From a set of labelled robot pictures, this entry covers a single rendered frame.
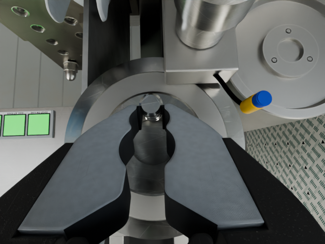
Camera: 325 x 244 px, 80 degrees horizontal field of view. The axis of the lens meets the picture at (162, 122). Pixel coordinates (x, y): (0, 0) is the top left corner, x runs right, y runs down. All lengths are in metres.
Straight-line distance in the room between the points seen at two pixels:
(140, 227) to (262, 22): 0.20
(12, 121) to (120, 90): 0.47
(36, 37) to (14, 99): 1.64
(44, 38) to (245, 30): 0.39
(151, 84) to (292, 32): 0.13
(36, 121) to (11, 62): 1.67
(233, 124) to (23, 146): 0.52
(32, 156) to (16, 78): 1.61
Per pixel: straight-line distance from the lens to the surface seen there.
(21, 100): 2.07
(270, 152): 0.36
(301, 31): 0.22
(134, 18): 0.61
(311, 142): 0.28
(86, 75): 0.19
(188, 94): 0.16
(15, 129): 0.60
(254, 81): 0.19
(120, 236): 0.54
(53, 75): 2.01
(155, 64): 0.18
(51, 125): 0.56
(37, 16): 0.42
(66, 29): 0.44
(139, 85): 0.16
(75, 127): 0.18
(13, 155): 0.61
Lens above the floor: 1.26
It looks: 8 degrees down
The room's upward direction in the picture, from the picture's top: 178 degrees clockwise
